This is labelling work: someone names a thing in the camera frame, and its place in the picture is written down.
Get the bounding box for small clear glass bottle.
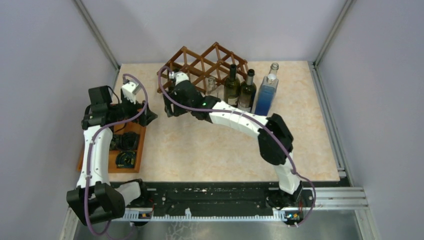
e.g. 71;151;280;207
206;76;219;98

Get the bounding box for orange wooden tray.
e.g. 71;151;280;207
81;102;156;174

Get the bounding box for black patterned coaster in tray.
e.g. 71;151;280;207
115;150;137;169

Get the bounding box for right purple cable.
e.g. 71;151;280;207
156;65;317;228

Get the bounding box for blue square glass bottle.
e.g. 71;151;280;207
254;73;279;116

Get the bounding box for white toothed cable strip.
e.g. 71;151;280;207
114;208;288;223

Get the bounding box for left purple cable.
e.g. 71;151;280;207
82;73;149;238

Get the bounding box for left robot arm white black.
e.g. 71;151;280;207
66;83;157;226

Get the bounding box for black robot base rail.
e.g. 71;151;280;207
105;180;316;220

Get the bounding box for brown wooden wine rack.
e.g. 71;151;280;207
156;42;249;94

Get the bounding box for white label wine bottle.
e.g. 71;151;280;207
224;64;241;108

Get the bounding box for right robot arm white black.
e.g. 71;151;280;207
162;80;303;208

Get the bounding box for brown label wine bottle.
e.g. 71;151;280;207
237;68;257;113

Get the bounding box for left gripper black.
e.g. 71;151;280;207
108;91;157;127

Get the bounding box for purple cable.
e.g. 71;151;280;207
156;65;317;228
82;73;149;238

